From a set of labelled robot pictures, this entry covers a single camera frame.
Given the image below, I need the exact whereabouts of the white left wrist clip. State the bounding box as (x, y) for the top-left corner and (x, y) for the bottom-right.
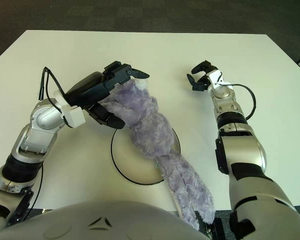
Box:
(53, 91), (86, 128)

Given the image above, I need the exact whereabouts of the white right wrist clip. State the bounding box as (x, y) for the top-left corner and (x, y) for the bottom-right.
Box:
(207, 69), (235, 88)

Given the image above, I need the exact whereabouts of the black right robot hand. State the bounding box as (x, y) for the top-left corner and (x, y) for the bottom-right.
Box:
(186, 59), (217, 92)

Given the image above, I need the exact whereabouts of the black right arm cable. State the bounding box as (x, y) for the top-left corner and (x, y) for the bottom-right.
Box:
(223, 83), (256, 120)

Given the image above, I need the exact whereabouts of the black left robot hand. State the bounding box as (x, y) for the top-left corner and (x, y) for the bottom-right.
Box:
(64, 60), (151, 130)

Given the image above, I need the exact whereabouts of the silver robot torso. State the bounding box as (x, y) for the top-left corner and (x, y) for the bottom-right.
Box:
(0, 201), (206, 240)

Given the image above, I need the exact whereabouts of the white plate black rim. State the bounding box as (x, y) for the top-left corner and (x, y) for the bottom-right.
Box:
(110, 127), (181, 186)

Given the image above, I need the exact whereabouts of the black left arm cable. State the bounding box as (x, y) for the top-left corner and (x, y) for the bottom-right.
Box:
(27, 66), (68, 213)

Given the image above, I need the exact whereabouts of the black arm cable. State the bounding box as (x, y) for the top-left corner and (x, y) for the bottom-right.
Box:
(27, 66), (68, 213)
(223, 83), (256, 120)

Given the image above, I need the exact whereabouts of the purple plush doll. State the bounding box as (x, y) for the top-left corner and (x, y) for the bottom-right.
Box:
(99, 78), (216, 231)

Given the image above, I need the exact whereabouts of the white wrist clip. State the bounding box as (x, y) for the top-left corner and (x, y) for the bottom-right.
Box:
(53, 91), (86, 128)
(207, 69), (235, 88)

